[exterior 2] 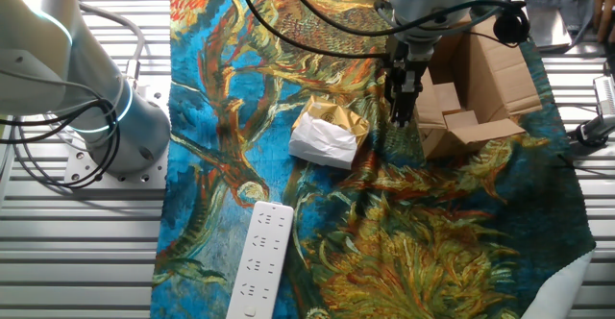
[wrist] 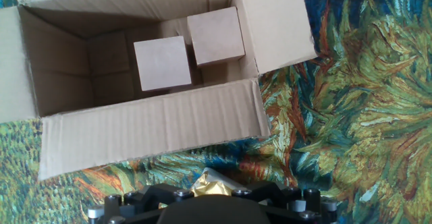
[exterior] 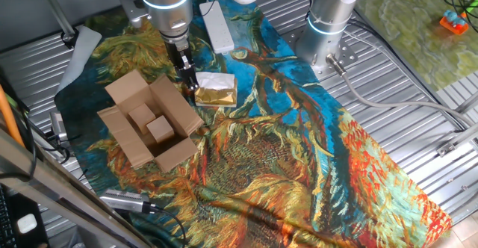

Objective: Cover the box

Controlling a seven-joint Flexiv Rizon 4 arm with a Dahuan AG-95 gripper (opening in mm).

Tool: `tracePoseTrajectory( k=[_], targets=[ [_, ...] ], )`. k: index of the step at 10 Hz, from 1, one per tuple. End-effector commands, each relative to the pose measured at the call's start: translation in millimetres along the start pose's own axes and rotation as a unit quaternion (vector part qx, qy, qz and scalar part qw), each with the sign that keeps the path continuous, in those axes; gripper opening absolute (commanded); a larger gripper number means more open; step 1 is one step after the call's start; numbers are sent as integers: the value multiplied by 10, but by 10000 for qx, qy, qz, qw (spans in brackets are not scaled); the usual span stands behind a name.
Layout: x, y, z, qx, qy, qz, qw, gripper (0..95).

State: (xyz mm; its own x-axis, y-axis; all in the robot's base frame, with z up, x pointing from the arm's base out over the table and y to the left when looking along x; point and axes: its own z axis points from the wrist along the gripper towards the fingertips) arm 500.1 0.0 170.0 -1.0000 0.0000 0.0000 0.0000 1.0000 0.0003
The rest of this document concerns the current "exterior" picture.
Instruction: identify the thick grey cable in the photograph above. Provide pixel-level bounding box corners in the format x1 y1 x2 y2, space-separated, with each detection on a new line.
325 53 478 128

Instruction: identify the gold tissue pack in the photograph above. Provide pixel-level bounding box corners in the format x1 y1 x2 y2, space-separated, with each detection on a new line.
193 71 238 108

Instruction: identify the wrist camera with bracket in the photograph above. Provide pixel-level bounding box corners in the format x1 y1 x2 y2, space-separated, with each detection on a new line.
117 0 152 28

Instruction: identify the small cardboard block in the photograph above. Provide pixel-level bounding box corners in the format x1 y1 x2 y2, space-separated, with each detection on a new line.
146 115 176 144
128 103 157 135

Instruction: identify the green patterned mat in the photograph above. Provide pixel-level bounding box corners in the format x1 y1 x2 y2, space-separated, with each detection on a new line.
354 0 478 92

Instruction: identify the grey metal pole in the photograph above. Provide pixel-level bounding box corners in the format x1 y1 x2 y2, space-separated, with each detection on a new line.
32 0 80 50

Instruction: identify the black camera cable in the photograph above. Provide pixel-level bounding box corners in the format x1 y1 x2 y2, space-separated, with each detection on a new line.
149 204 187 247

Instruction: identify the small white device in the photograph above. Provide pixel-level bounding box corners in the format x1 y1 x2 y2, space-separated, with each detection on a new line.
16 213 38 235

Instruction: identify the sunflower painting cloth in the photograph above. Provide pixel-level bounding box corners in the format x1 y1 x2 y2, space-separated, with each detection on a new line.
54 0 453 248

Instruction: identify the silver camera with cable plug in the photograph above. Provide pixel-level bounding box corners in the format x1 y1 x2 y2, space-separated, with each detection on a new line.
99 188 158 215

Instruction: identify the short aluminium profile bar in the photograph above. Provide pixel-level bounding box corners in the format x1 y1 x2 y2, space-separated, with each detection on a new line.
453 90 478 115

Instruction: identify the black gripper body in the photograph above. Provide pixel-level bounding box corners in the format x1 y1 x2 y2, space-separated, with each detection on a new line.
165 40 195 73

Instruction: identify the long aluminium profile bar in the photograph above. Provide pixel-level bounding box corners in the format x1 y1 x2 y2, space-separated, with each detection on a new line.
435 123 478 158

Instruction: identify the black looping cable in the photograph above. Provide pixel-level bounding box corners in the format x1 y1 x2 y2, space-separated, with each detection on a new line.
0 66 72 184

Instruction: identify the aluminium frame beam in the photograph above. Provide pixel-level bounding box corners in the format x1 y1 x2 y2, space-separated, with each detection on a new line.
0 128 150 248

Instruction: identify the white power strip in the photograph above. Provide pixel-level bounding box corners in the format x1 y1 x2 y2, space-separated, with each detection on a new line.
199 0 235 55

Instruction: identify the silver camera on mount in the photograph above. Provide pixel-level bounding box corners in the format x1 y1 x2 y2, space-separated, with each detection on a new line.
49 111 69 143

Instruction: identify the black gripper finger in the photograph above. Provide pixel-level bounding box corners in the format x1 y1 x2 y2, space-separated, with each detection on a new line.
178 69 195 90
186 65 200 91

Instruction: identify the orange toy block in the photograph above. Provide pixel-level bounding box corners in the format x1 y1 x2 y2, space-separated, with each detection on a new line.
439 10 470 36

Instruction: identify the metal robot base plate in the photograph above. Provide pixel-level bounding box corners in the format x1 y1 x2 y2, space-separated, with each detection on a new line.
287 26 359 81

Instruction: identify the orange tube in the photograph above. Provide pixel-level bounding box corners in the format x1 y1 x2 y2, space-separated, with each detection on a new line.
0 84 25 148

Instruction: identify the green stick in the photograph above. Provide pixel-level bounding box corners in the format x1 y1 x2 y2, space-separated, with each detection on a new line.
461 0 478 19

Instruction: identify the brown cardboard box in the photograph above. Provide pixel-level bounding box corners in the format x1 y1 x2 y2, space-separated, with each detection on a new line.
96 69 205 173

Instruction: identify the black keyboard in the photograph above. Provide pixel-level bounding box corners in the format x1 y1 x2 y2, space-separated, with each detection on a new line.
0 186 18 248

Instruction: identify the black desk pad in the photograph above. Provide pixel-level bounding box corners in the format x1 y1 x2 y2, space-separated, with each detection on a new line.
7 193 52 248

